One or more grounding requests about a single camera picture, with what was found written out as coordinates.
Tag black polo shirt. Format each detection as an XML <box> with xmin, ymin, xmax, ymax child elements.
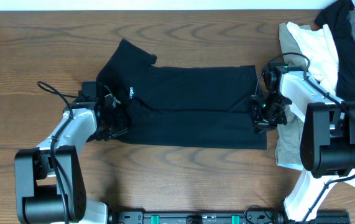
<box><xmin>96</xmin><ymin>40</ymin><xmax>267</xmax><ymax>150</ymax></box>

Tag white shirt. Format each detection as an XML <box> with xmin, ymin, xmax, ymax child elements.
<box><xmin>281</xmin><ymin>22</ymin><xmax>339</xmax><ymax>95</ymax></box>

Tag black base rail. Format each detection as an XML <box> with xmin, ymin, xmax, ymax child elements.
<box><xmin>108</xmin><ymin>210</ymin><xmax>351</xmax><ymax>224</ymax></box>

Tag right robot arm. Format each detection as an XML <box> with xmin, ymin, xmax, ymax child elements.
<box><xmin>251</xmin><ymin>60</ymin><xmax>355</xmax><ymax>223</ymax></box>

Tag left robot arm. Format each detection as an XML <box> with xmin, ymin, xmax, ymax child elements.
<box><xmin>14</xmin><ymin>82</ymin><xmax>128</xmax><ymax>223</ymax></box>

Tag khaki shorts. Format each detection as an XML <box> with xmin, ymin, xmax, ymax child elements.
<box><xmin>275</xmin><ymin>23</ymin><xmax>304</xmax><ymax>170</ymax></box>

